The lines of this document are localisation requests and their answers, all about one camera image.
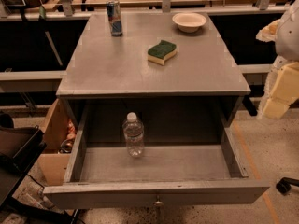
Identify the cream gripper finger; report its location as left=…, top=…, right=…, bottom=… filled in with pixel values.
left=262, top=62, right=299, bottom=119
left=256, top=20, right=280, bottom=42

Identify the clear plastic water bottle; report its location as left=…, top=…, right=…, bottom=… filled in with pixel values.
left=122, top=112, right=144, bottom=158

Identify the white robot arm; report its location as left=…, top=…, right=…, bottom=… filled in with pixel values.
left=256, top=0, right=299, bottom=120

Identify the open grey top drawer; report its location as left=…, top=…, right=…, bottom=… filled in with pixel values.
left=45, top=99, right=269, bottom=209

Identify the grey cabinet counter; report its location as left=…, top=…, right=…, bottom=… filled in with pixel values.
left=55, top=11, right=252, bottom=129

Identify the metal drawer knob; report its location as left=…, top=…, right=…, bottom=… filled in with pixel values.
left=153, top=195, right=164, bottom=207

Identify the white paper bowl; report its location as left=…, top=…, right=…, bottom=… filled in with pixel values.
left=172, top=13, right=206, bottom=33

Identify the black chair caster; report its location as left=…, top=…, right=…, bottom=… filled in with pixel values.
left=276, top=177, right=299, bottom=194

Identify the green yellow sponge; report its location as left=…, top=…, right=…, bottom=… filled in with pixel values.
left=148, top=40, right=177, bottom=65

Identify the blue energy drink can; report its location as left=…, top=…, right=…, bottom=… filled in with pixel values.
left=106, top=0, right=122, bottom=37

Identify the cardboard box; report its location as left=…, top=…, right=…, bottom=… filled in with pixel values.
left=38, top=99, right=70, bottom=186

